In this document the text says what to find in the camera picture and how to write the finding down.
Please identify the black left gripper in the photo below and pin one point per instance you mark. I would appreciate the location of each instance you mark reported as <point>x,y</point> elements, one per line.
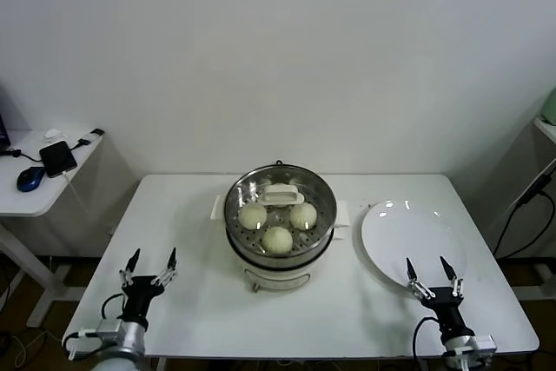
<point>139,290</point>

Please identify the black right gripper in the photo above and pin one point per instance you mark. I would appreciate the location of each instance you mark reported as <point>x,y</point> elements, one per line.
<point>447,303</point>

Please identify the white steamed baozi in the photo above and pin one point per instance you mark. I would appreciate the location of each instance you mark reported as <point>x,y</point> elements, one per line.
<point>277,240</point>
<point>253,216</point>
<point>303,216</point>

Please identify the glass pot lid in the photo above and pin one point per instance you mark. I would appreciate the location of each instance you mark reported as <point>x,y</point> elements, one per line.
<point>282,195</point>

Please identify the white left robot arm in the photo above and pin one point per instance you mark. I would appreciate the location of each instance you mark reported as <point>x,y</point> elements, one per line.
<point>130,338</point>

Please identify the steel steamer basket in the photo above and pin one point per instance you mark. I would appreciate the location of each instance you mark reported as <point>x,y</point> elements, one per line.
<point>344,213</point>

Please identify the white oval plate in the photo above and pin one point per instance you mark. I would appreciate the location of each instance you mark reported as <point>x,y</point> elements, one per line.
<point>391,232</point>

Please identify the cream electric cooker base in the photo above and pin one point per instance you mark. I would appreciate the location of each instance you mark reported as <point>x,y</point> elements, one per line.
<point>278,277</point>

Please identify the white side desk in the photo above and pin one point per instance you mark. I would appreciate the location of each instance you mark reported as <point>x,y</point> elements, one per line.
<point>26,201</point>

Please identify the black smartphone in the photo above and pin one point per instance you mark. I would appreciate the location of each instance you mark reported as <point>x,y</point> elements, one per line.
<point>58,159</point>

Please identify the blue computer mouse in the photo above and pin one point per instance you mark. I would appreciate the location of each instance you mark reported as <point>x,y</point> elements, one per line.
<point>30,178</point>

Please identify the beige desk with shelf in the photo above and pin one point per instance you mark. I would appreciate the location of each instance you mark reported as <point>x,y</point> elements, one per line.
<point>527,154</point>

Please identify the small white case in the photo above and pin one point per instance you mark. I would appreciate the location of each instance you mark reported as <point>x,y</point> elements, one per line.
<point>53,133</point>

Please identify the pale green container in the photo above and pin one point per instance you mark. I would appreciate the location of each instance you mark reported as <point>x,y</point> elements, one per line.
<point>551,108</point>

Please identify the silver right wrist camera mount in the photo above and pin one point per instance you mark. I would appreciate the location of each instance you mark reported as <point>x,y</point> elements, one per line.
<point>478,345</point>

